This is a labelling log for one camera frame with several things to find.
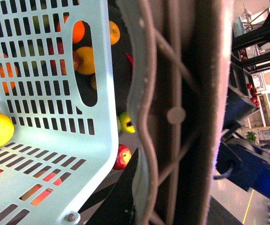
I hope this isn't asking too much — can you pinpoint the red apple front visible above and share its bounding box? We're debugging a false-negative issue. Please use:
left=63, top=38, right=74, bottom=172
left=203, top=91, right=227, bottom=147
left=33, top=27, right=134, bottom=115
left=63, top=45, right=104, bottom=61
left=113, top=144, right=131, bottom=170

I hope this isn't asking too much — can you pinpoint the small orange centre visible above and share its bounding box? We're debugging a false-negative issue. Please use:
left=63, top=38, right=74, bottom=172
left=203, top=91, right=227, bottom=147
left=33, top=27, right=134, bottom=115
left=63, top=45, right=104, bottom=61
left=72, top=21, right=86, bottom=44

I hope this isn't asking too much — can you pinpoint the light blue basket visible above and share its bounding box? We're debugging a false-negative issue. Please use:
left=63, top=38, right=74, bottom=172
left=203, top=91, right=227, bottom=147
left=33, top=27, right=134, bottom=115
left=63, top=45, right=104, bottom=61
left=0, top=0, right=118, bottom=225

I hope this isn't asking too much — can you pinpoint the green apple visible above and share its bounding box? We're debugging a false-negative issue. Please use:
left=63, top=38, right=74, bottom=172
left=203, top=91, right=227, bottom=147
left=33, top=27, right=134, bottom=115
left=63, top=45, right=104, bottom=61
left=118, top=112, right=135, bottom=134

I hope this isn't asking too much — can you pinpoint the yellow orange apple back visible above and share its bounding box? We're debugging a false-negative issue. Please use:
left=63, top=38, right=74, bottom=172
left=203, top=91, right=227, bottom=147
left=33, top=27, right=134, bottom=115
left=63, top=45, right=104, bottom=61
left=109, top=21, right=120, bottom=45

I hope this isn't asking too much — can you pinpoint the red chili pepper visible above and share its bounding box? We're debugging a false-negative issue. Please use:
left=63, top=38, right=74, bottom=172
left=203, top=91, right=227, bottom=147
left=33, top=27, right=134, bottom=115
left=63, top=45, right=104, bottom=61
left=125, top=53, right=133, bottom=70

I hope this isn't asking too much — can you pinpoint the yellow orange apple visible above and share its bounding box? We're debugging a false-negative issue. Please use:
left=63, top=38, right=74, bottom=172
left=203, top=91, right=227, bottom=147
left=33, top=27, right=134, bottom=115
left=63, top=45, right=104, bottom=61
left=109, top=21, right=120, bottom=45
left=76, top=46, right=95, bottom=75

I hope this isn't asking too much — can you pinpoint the yellow orange apple centre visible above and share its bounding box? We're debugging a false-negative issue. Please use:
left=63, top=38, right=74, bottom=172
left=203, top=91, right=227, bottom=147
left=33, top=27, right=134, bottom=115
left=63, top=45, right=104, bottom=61
left=76, top=46, right=95, bottom=75

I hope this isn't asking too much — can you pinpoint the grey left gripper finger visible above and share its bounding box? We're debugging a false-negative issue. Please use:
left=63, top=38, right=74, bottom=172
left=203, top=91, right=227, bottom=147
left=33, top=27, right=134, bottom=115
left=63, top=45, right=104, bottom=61
left=116, top=0, right=235, bottom=225

